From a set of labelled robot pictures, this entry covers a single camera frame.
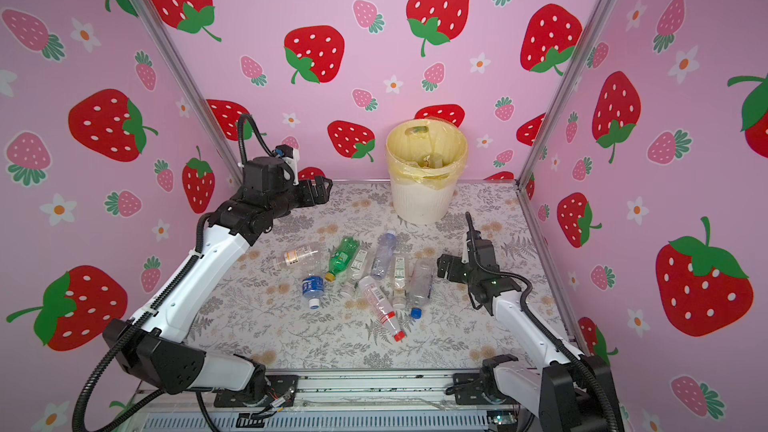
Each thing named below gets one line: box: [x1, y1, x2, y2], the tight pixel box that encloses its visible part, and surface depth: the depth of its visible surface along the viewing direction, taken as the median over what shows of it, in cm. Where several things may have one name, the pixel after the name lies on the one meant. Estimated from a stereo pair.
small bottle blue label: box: [302, 276, 325, 310], surface depth 89 cm
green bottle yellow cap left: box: [325, 236, 360, 283], surface depth 95 cm
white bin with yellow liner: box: [385, 118, 468, 225], surface depth 103 cm
